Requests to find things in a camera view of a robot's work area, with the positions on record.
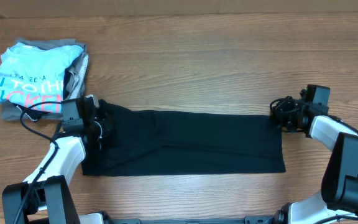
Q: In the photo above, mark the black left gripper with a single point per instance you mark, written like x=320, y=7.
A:
x=109, y=129

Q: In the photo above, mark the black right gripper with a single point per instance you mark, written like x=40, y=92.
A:
x=277, y=113

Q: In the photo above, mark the black t-shirt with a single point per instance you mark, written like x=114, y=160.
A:
x=182, y=143

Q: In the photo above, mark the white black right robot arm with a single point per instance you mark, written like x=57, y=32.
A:
x=337, y=199

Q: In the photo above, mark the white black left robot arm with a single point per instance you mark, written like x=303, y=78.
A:
x=77, y=139

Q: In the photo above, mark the grey striped folded garment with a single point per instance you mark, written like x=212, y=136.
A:
x=74, y=79

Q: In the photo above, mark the black folded garment in stack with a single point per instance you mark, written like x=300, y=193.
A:
x=33, y=115

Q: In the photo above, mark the light blue printed t-shirt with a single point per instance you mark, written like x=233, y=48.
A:
x=29, y=75

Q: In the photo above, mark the dark grey folded garment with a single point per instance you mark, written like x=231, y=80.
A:
x=9, y=112

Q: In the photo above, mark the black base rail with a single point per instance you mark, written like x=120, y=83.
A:
x=258, y=219

